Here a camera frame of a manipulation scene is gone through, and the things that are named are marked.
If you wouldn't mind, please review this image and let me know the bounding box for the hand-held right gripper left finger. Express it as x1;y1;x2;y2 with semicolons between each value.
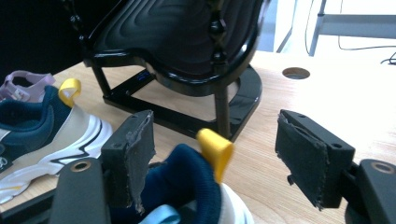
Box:
100;109;157;216

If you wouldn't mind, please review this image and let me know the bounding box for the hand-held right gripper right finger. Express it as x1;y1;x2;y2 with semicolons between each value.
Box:
275;108;357;211

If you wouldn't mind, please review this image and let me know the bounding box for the navy and white sneaker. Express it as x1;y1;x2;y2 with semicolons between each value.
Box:
0;77;114;204
110;128;255;224

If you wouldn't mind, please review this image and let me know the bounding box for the purple sandal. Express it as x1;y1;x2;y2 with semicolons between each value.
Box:
0;70;56;104

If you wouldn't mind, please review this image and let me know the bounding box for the red and black shoe rack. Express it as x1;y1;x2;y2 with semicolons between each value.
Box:
60;0;272;143

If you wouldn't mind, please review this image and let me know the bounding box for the thin black cable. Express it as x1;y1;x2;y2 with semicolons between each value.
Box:
337;0;396;51

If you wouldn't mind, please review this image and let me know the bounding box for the white metal desk frame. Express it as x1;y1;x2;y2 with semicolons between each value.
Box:
275;0;396;57

